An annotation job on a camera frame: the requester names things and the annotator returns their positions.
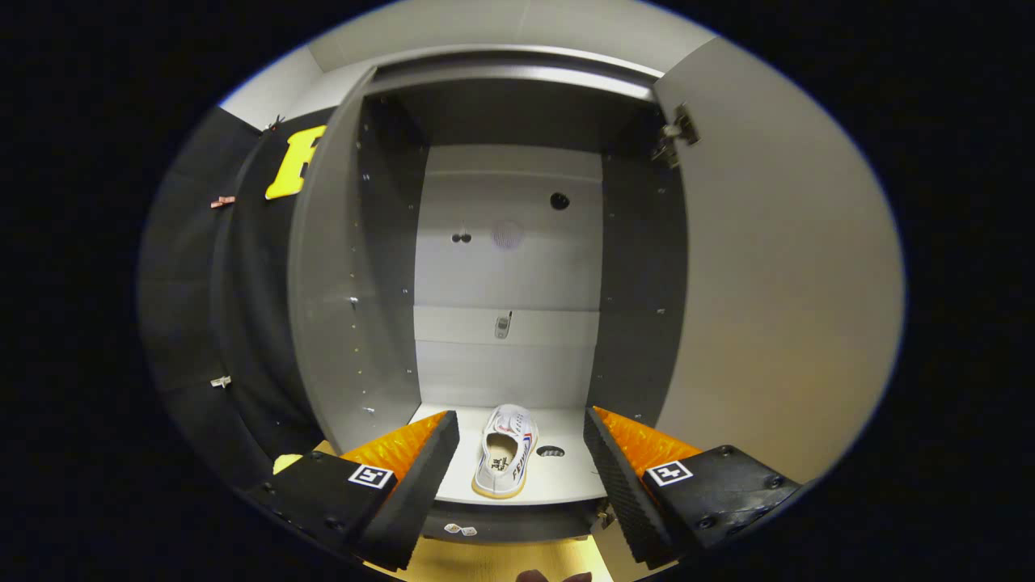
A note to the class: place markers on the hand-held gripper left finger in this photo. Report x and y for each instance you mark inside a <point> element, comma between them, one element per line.
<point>416,493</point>

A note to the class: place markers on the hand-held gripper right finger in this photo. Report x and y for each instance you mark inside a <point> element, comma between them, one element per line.
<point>627,493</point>

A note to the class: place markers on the white shoe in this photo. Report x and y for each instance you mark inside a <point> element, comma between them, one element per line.
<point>509,453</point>

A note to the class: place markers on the grey shoe cabinet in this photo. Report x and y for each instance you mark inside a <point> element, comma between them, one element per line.
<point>509,267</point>

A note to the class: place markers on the metal door hinge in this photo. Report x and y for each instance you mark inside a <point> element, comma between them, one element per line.
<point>675,133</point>

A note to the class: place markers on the black backdrop cloth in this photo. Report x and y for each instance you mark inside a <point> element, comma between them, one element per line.
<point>202,307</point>

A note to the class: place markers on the red clip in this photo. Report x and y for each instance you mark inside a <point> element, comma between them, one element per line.
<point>223,201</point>

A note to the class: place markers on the black clip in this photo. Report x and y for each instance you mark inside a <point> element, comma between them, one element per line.
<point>275,124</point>

